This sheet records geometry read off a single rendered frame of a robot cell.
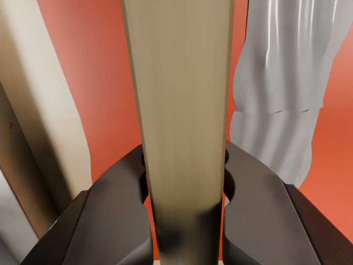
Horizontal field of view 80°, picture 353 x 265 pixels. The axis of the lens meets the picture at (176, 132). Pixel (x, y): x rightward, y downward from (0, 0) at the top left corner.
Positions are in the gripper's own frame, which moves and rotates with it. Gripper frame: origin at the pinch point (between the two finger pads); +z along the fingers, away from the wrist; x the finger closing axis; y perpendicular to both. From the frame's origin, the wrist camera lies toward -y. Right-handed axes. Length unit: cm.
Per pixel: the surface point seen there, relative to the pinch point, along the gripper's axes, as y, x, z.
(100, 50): -5.1, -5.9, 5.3
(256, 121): 0.9, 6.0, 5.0
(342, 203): 11.0, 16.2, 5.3
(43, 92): -2.3, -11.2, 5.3
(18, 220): 8.3, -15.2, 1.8
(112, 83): -2.7, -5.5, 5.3
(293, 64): -3.5, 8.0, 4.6
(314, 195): 9.7, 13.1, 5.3
